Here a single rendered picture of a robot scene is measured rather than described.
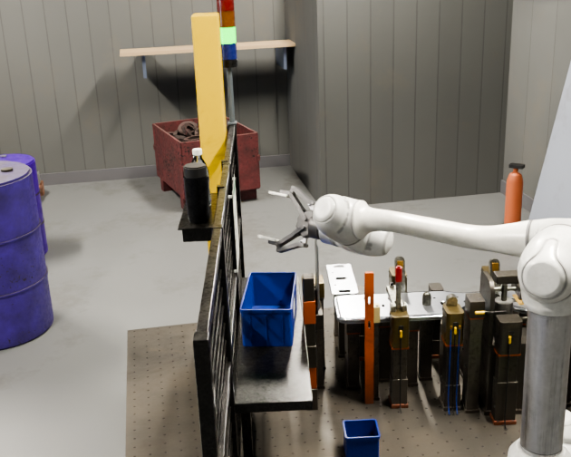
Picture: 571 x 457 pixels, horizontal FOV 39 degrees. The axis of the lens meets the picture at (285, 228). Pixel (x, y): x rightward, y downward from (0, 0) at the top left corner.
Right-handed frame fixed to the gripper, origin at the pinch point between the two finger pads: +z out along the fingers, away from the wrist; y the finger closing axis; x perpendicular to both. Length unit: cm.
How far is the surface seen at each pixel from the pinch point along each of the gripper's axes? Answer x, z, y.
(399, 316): -48, -28, -22
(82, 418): -99, 151, -118
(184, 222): 7.5, 25.1, -8.1
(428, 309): -68, -29, -18
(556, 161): -354, 21, 89
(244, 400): 10, -13, -53
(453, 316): -55, -44, -18
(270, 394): 4, -18, -50
